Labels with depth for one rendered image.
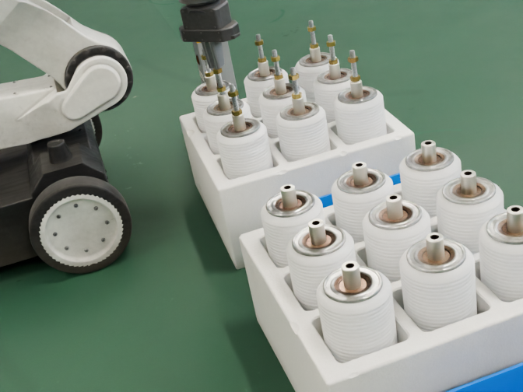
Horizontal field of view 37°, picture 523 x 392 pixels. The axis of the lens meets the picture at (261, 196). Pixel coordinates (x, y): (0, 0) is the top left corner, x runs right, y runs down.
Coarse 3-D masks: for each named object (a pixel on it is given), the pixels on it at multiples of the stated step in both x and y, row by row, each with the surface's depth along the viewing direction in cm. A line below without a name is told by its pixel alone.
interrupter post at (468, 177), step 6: (462, 174) 113; (468, 174) 114; (474, 174) 113; (462, 180) 113; (468, 180) 113; (474, 180) 113; (462, 186) 114; (468, 186) 113; (474, 186) 113; (462, 192) 114; (468, 192) 114; (474, 192) 114
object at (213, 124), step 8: (248, 112) 157; (208, 120) 156; (216, 120) 155; (224, 120) 154; (232, 120) 154; (208, 128) 157; (216, 128) 156; (208, 136) 159; (216, 144) 158; (216, 152) 159
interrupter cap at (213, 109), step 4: (240, 100) 159; (212, 104) 160; (216, 104) 159; (232, 104) 159; (240, 104) 157; (208, 108) 158; (212, 108) 158; (216, 108) 158; (232, 108) 156; (240, 108) 156; (208, 112) 156; (212, 112) 156; (216, 112) 156; (220, 112) 155; (224, 112) 155; (228, 112) 154
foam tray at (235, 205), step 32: (192, 128) 169; (192, 160) 175; (320, 160) 147; (352, 160) 149; (384, 160) 151; (224, 192) 144; (256, 192) 146; (320, 192) 150; (224, 224) 149; (256, 224) 149
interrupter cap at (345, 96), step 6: (348, 90) 154; (366, 90) 152; (372, 90) 152; (342, 96) 152; (348, 96) 152; (366, 96) 150; (372, 96) 149; (342, 102) 150; (348, 102) 149; (354, 102) 148; (360, 102) 148
